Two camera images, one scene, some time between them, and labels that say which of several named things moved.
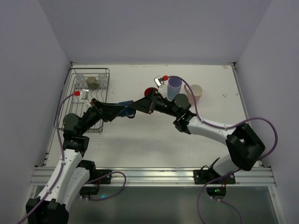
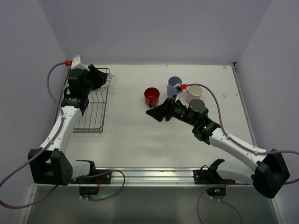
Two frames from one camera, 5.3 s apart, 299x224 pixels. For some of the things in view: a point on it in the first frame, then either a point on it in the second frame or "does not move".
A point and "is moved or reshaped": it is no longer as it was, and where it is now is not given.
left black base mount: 96,177 does not move
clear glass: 103,80 is moved or reshaped
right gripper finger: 145,104 -> 161,112
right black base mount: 206,174 does not move
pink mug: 197,91 does not move
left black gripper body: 98,109 -> 94,76
